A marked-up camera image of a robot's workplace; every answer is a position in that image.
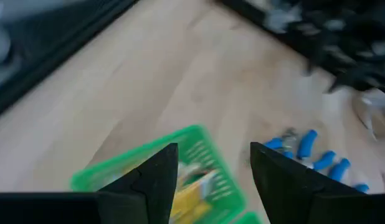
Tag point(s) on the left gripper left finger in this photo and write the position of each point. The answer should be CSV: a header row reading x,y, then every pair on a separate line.
x,y
149,186

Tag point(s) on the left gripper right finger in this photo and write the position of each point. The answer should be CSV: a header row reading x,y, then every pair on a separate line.
x,y
289,193

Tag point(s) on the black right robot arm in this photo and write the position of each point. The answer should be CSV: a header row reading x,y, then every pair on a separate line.
x,y
351,46

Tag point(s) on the green plastic basket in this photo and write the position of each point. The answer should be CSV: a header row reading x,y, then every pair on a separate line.
x,y
195,140
248,218

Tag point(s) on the black aluminium table frame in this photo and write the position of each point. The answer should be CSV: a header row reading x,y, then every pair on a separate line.
x,y
40,56

